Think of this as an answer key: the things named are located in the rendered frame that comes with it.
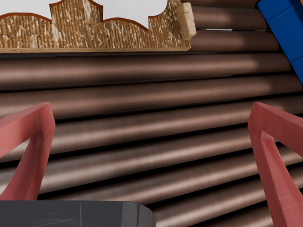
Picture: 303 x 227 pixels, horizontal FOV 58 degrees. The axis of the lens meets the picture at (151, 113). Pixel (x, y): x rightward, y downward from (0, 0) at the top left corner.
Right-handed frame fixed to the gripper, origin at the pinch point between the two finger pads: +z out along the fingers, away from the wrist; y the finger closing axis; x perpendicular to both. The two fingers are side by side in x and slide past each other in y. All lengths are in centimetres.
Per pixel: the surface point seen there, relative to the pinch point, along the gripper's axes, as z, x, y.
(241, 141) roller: 27.6, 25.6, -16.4
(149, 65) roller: 31.4, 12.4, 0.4
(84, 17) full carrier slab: 31.3, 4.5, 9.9
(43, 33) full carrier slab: 27.0, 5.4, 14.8
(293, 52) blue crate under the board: 44, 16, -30
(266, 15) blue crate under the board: 49, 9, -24
